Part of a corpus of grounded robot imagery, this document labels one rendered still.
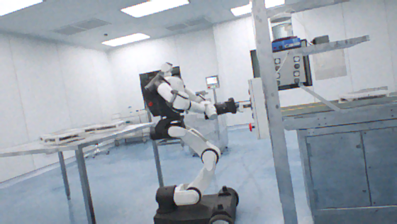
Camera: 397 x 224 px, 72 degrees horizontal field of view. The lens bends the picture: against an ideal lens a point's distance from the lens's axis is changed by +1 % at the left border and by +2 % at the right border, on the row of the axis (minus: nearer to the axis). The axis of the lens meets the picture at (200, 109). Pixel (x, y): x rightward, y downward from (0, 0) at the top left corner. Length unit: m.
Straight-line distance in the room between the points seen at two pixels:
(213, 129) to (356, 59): 4.13
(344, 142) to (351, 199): 0.40
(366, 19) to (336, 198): 5.84
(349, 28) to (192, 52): 3.90
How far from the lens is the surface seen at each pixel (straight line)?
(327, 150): 2.09
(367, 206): 2.28
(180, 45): 7.82
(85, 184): 2.23
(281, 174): 1.32
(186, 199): 2.24
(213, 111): 1.89
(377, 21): 7.61
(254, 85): 1.14
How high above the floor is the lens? 1.07
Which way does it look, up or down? 3 degrees down
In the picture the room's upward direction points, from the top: 9 degrees counter-clockwise
